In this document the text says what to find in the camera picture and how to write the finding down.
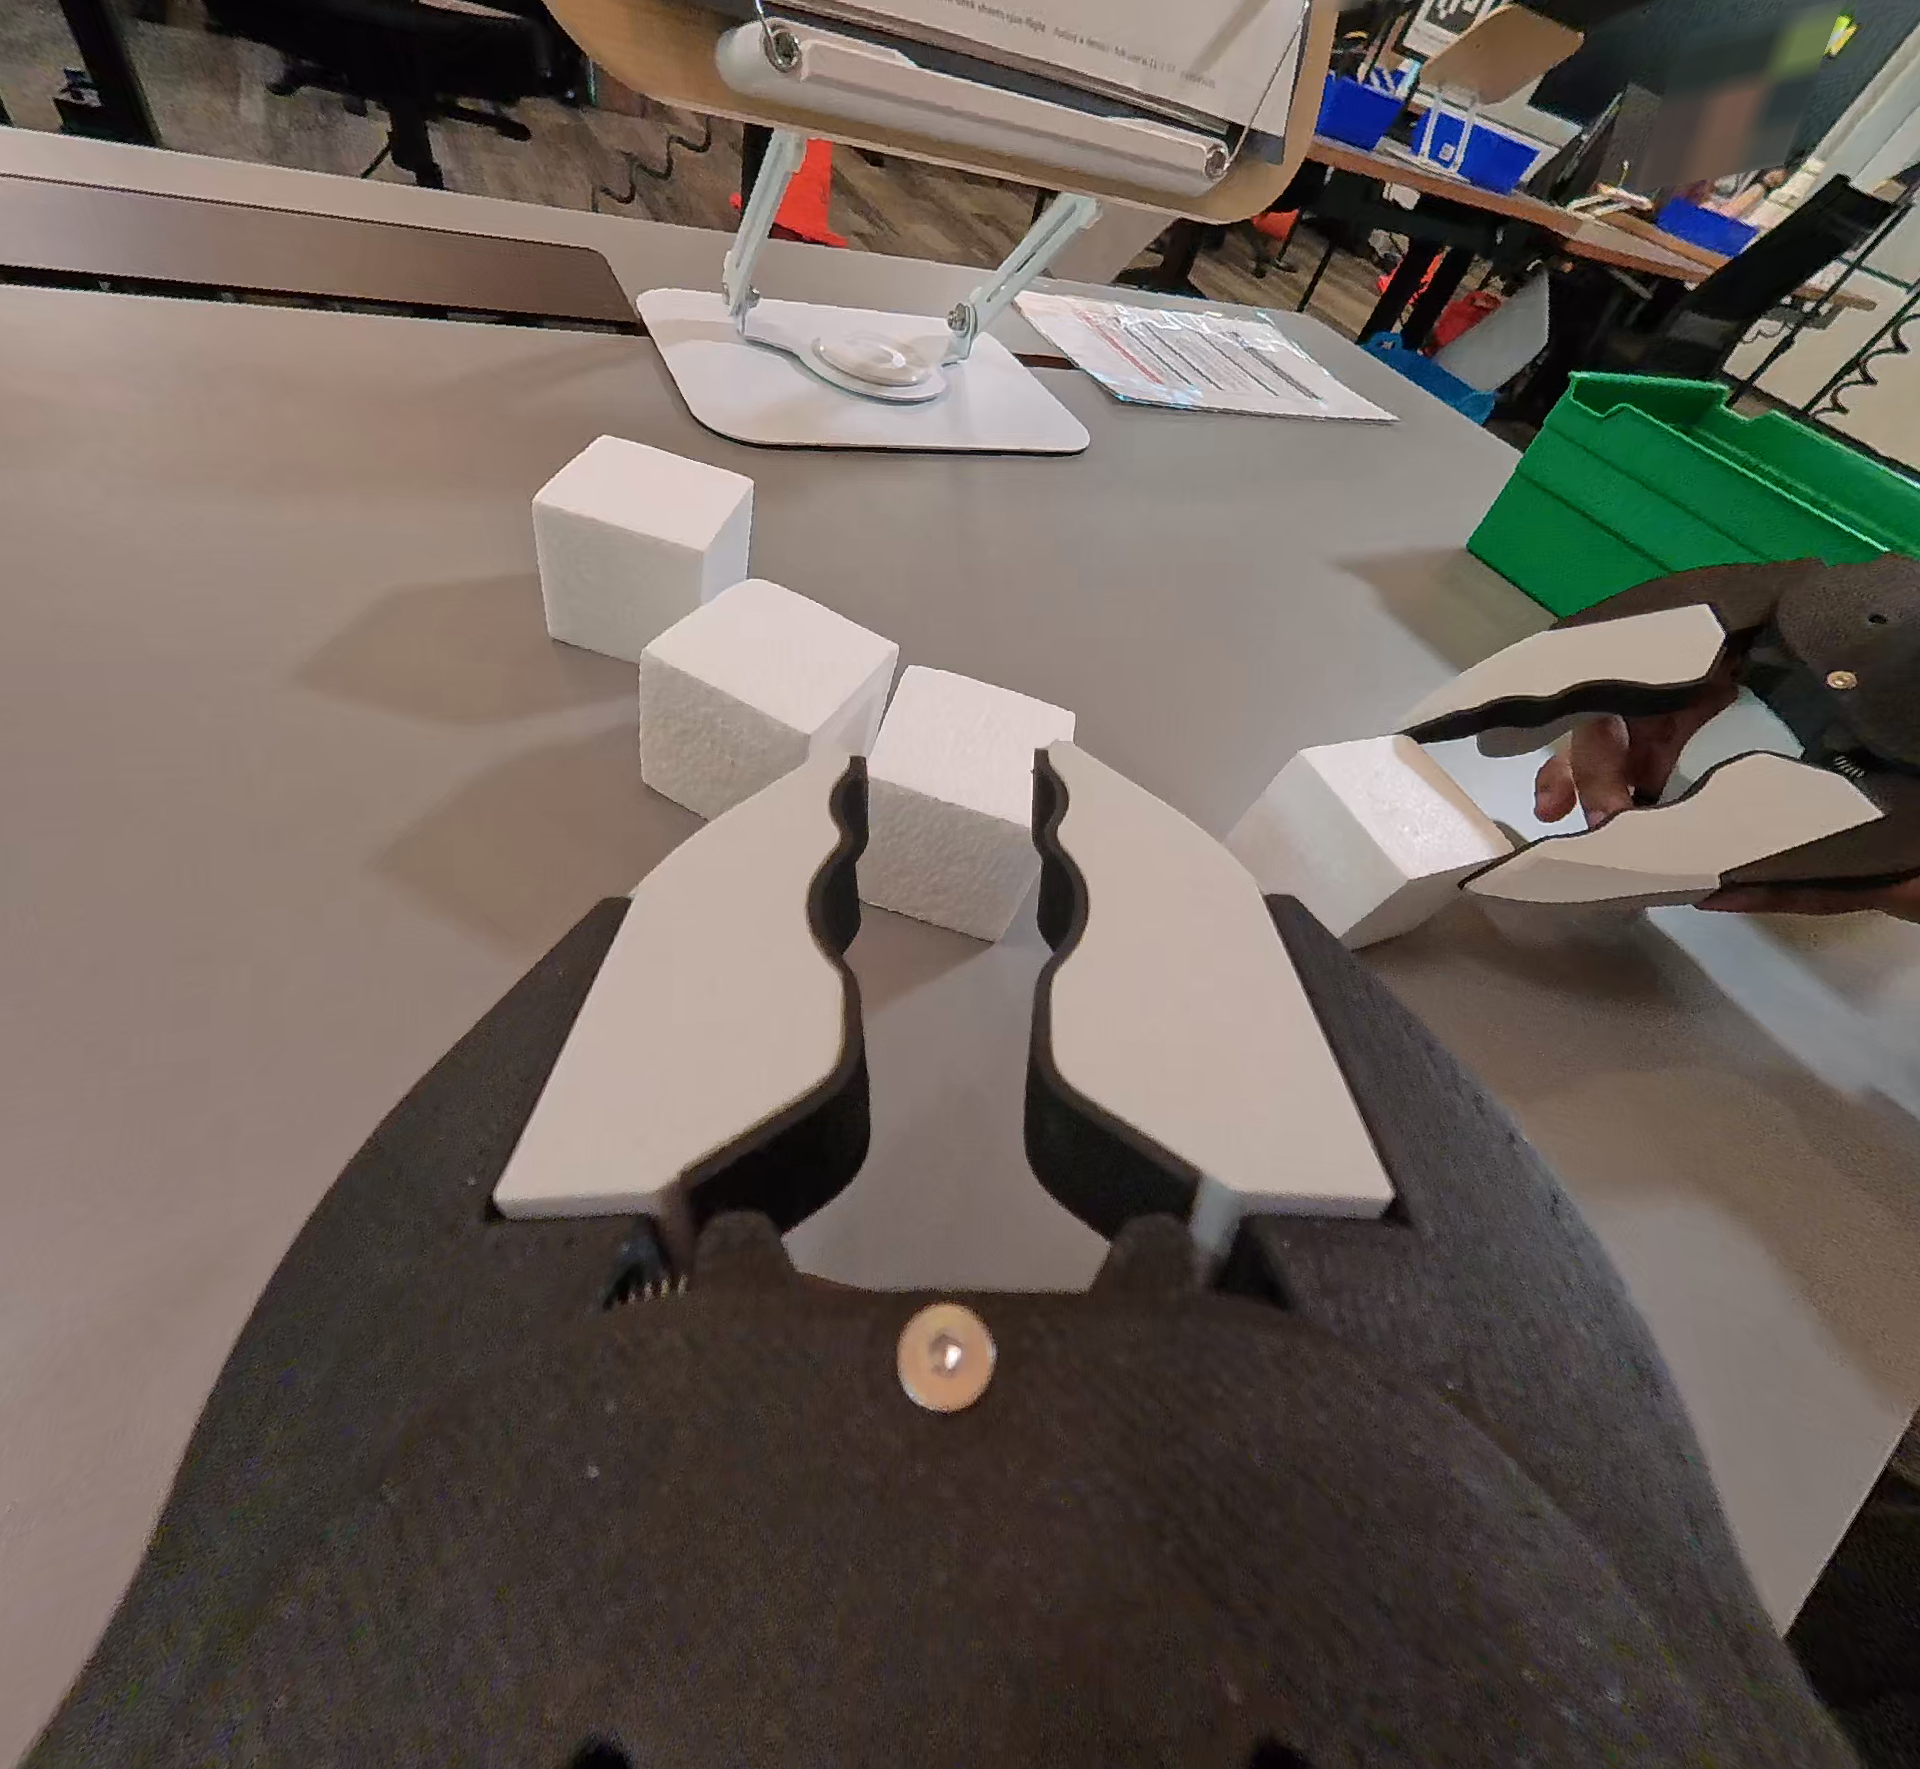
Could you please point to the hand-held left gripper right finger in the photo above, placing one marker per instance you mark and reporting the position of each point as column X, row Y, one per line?
column 1201, row 1019

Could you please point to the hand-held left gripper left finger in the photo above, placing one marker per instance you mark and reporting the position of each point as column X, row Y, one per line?
column 721, row 1019

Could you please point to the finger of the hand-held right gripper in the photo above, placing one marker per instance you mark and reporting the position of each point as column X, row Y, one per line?
column 1592, row 673
column 1725, row 830

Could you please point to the white foam cube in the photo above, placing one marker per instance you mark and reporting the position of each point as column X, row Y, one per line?
column 1349, row 838
column 630, row 556
column 946, row 807
column 735, row 705

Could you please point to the person's right hand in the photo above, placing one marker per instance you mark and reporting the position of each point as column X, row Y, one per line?
column 1613, row 771

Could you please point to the green plastic bin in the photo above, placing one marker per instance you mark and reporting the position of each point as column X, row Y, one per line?
column 1620, row 508

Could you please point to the blue plastic bin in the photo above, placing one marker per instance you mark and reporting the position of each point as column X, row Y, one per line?
column 1704, row 227
column 1484, row 156
column 1362, row 112
column 1432, row 383

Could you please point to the black office chair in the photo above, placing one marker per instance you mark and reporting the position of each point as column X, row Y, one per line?
column 1741, row 299
column 373, row 16

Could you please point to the wooden table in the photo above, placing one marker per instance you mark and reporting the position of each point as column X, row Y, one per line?
column 1592, row 231

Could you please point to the clear plastic packet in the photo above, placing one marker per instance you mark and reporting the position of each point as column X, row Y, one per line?
column 1201, row 350

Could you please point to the black panel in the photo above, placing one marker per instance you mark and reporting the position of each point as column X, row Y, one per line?
column 1755, row 30

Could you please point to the orange cone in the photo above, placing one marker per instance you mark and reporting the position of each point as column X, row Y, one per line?
column 808, row 202

